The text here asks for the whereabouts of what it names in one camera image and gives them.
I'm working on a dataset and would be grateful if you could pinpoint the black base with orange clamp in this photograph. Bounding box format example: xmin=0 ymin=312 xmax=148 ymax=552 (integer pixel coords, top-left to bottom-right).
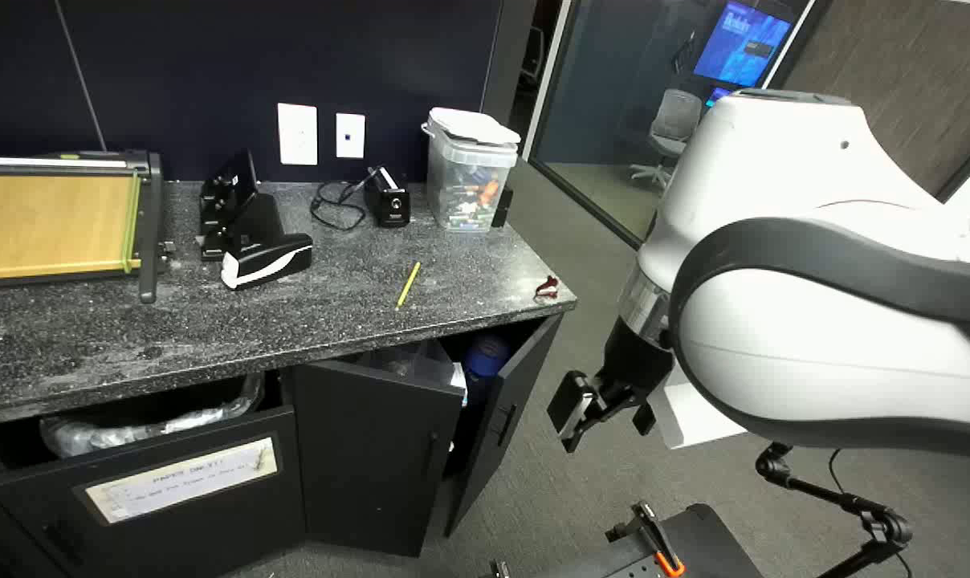
xmin=566 ymin=497 xmax=767 ymax=578

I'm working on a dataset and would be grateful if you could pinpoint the blue computer monitor screen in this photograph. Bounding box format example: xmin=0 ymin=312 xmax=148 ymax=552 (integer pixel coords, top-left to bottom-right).
xmin=690 ymin=0 xmax=801 ymax=94

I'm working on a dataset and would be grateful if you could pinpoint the black drawer front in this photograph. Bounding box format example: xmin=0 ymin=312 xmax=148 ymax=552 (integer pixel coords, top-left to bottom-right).
xmin=0 ymin=401 xmax=309 ymax=578

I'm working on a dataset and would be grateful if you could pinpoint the black and white stapler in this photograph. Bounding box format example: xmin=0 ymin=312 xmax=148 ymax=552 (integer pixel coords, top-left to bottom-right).
xmin=219 ymin=188 xmax=317 ymax=292

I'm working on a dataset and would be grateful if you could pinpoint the black power cable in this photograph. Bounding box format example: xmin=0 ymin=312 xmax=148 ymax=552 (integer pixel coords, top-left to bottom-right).
xmin=309 ymin=174 xmax=376 ymax=233

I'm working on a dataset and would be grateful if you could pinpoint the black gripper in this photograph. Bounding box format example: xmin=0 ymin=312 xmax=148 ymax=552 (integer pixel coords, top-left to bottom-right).
xmin=545 ymin=314 xmax=678 ymax=455

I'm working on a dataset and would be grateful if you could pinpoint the small white wall plate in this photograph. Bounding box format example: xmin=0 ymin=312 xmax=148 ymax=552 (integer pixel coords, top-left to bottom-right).
xmin=330 ymin=109 xmax=369 ymax=162

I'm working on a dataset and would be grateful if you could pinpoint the wide black cabinet door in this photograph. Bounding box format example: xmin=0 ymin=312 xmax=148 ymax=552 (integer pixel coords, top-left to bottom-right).
xmin=288 ymin=356 xmax=466 ymax=563

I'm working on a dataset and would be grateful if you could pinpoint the clear plastic lidded container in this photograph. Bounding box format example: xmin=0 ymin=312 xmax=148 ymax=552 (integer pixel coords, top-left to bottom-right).
xmin=417 ymin=104 xmax=525 ymax=237

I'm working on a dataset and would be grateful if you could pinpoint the black electric pencil sharpener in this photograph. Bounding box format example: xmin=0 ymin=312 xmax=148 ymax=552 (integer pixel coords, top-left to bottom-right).
xmin=362 ymin=162 xmax=414 ymax=231

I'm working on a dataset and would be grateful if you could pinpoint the clear plastic bag in drawer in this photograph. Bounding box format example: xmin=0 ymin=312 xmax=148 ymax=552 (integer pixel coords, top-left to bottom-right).
xmin=39 ymin=371 xmax=271 ymax=462

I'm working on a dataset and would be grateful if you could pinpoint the blue bottle in cabinet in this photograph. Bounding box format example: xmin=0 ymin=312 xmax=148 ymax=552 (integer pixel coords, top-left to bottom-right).
xmin=464 ymin=333 xmax=514 ymax=391

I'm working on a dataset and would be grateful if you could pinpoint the narrow black cabinet door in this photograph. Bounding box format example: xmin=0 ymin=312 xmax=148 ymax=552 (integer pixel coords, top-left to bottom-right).
xmin=439 ymin=312 xmax=566 ymax=540

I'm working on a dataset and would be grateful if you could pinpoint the yellow paper cutter board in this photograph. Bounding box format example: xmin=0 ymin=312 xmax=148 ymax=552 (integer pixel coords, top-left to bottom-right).
xmin=0 ymin=151 xmax=171 ymax=305

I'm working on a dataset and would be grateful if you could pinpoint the grey office chair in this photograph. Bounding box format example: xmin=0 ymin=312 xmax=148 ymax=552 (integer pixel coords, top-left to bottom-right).
xmin=623 ymin=86 xmax=706 ymax=196

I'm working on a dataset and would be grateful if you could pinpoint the white paper drawer label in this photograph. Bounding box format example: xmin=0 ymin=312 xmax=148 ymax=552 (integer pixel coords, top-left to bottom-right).
xmin=83 ymin=434 xmax=284 ymax=526

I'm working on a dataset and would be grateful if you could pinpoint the white wall outlet plate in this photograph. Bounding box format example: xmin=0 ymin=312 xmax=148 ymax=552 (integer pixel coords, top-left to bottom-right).
xmin=272 ymin=98 xmax=324 ymax=169

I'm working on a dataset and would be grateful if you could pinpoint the yellow pencil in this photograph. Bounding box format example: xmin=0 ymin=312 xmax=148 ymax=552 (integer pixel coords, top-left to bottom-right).
xmin=393 ymin=259 xmax=429 ymax=312

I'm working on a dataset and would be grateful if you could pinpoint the thin wall cable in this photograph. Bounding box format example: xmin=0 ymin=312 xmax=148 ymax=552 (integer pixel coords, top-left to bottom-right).
xmin=52 ymin=0 xmax=114 ymax=153

